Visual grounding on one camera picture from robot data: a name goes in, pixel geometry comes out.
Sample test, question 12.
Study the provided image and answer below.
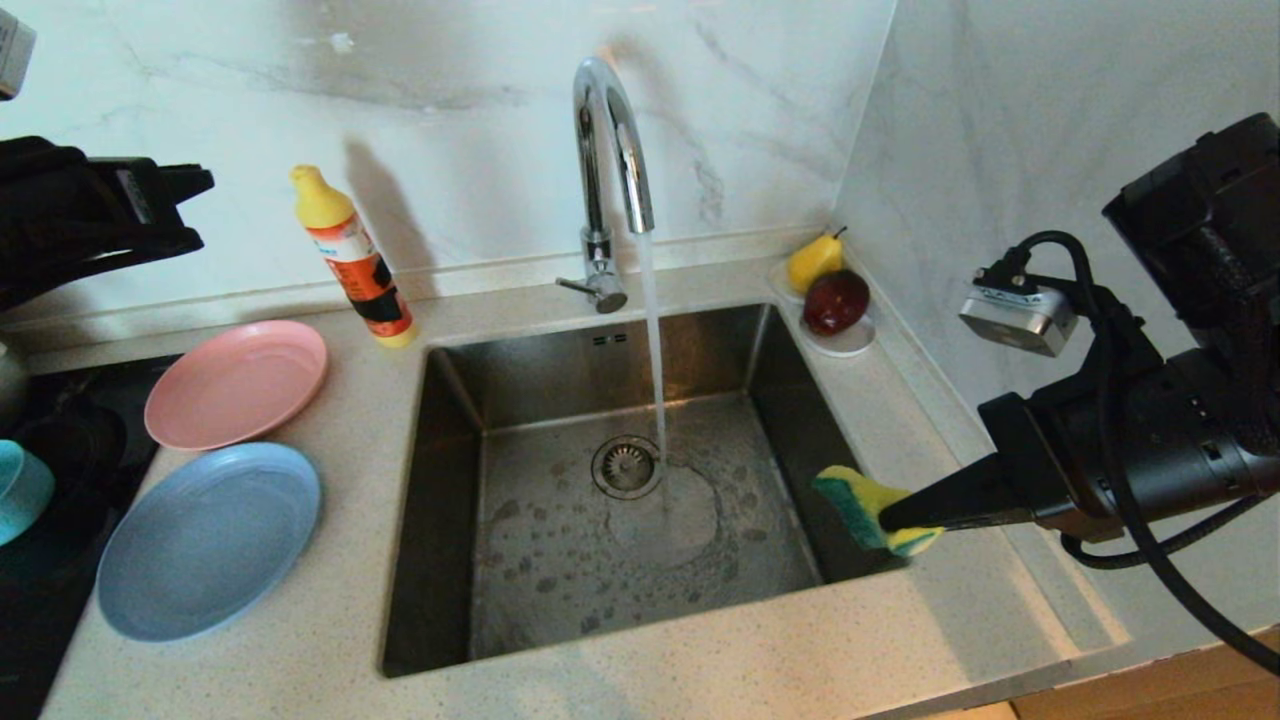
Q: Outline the yellow fish-shaped sponge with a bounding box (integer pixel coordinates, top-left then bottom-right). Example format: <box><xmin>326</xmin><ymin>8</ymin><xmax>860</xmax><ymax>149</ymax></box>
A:
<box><xmin>812</xmin><ymin>465</ymin><xmax>946</xmax><ymax>558</ymax></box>

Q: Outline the orange detergent bottle yellow cap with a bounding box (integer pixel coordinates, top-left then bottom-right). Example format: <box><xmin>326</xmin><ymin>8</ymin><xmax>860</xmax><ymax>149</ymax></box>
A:
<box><xmin>291</xmin><ymin>164</ymin><xmax>419</xmax><ymax>349</ymax></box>

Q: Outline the pink plastic plate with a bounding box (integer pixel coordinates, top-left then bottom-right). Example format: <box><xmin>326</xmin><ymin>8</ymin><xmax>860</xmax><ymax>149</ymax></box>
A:
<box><xmin>144</xmin><ymin>320</ymin><xmax>329</xmax><ymax>453</ymax></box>

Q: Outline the teal plastic bowl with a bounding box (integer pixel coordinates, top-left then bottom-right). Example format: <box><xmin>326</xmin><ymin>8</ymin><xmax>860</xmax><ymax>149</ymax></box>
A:
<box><xmin>0</xmin><ymin>440</ymin><xmax>56</xmax><ymax>547</ymax></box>

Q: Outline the blue plastic plate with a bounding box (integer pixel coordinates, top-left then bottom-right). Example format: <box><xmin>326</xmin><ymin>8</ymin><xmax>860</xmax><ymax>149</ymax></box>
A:
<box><xmin>96</xmin><ymin>442</ymin><xmax>323</xmax><ymax>643</ymax></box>

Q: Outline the chrome gooseneck faucet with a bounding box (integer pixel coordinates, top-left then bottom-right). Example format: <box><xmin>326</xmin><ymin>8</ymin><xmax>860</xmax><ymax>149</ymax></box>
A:
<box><xmin>556</xmin><ymin>56</ymin><xmax>658</xmax><ymax>315</ymax></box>

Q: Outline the stainless steel sink basin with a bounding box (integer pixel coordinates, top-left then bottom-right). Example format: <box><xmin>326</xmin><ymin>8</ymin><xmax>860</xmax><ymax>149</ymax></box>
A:
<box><xmin>382</xmin><ymin>303</ymin><xmax>911</xmax><ymax>678</ymax></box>

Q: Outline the small white dish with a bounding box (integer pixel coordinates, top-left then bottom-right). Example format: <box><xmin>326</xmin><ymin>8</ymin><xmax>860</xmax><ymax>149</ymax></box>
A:
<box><xmin>769</xmin><ymin>256</ymin><xmax>879</xmax><ymax>358</ymax></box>

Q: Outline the dark red apple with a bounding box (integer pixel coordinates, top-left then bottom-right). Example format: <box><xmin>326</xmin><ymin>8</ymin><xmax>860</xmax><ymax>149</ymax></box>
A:
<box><xmin>803</xmin><ymin>269</ymin><xmax>872</xmax><ymax>337</ymax></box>

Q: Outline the wooden cabinet panel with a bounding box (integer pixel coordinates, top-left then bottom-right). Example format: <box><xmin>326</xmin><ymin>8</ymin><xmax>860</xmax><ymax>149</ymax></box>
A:
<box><xmin>1010</xmin><ymin>630</ymin><xmax>1280</xmax><ymax>720</ymax></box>

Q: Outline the yellow pear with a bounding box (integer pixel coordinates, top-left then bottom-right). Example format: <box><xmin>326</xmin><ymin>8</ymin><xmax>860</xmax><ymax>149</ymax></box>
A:
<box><xmin>788</xmin><ymin>227</ymin><xmax>849</xmax><ymax>295</ymax></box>

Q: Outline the round metal drain strainer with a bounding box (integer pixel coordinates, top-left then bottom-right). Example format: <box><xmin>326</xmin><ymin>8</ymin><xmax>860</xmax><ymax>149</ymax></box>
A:
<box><xmin>591</xmin><ymin>435</ymin><xmax>666</xmax><ymax>501</ymax></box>

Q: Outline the black glass cooktop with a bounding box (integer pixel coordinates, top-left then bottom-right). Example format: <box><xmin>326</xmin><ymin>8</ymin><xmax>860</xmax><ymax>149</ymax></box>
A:
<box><xmin>0</xmin><ymin>355</ymin><xmax>186</xmax><ymax>720</ymax></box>

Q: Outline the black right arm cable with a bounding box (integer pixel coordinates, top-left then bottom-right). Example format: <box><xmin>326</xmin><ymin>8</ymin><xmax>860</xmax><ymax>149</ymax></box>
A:
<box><xmin>985</xmin><ymin>231</ymin><xmax>1280</xmax><ymax>676</ymax></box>

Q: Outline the thin black braided cable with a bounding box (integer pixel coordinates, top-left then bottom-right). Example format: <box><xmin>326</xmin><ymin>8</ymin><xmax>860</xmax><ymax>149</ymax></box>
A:
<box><xmin>1060</xmin><ymin>495</ymin><xmax>1271</xmax><ymax>571</ymax></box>

